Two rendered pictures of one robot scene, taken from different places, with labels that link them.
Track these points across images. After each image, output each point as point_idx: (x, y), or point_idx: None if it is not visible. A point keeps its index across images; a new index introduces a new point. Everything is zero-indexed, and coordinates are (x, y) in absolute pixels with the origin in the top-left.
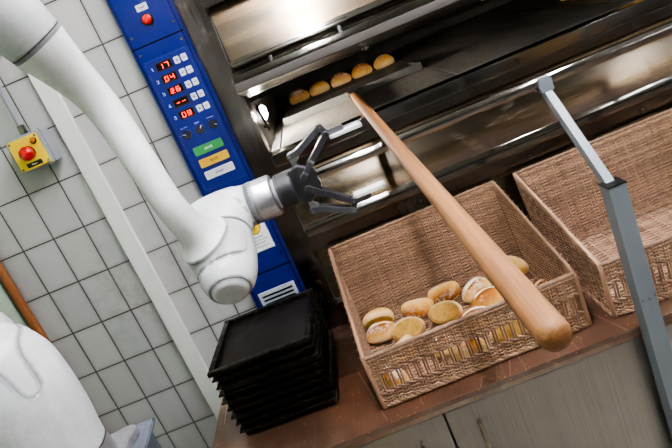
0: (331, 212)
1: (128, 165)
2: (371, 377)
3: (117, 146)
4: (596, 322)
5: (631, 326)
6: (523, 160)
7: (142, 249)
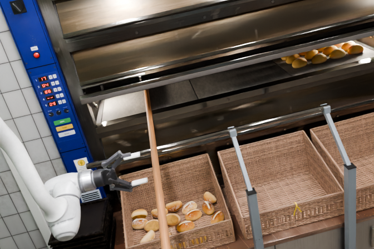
0: None
1: (23, 178)
2: None
3: (18, 168)
4: (237, 240)
5: (251, 246)
6: (224, 145)
7: None
